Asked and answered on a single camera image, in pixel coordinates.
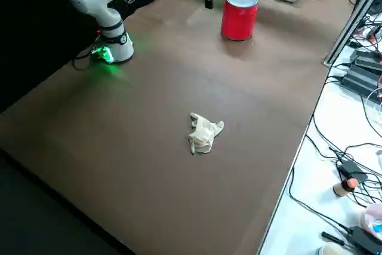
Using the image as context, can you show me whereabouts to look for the cream disposable gloves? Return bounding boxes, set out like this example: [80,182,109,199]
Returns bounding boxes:
[187,112,225,155]

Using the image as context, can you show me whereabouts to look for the small tan bottle orange cap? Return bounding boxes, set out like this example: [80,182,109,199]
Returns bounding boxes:
[332,177,359,198]

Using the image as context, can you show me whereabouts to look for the beige round object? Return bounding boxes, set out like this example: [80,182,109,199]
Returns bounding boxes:
[315,243,349,255]

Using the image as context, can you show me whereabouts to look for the aluminium frame post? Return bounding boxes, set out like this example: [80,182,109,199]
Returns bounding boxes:
[322,0,382,67]

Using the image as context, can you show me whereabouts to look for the small black power adapter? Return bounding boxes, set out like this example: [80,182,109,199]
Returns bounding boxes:
[336,160,368,183]

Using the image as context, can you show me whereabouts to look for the black cable at arm foot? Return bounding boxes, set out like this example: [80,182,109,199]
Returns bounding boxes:
[72,46,100,71]

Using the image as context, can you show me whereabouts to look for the long black cable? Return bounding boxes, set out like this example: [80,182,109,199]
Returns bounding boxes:
[288,165,355,234]

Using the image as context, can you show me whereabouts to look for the pink plastic bag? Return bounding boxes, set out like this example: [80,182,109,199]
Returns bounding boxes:
[359,203,382,239]

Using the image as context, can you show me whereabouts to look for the red push-button trash can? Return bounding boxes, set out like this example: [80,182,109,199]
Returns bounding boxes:
[220,0,259,41]

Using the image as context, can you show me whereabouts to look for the black curtain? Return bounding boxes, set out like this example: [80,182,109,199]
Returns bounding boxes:
[0,0,198,113]

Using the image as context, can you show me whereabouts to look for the black flat device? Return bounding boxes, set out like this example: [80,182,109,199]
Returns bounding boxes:
[321,225,382,255]

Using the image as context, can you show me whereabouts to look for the white side table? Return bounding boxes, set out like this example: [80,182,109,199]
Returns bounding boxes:
[258,0,382,255]

